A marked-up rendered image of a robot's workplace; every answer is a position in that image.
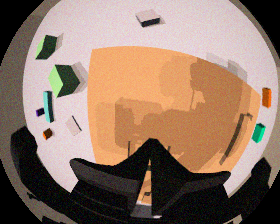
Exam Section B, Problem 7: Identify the turquoise flat block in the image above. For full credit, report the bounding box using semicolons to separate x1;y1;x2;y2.
43;91;55;123

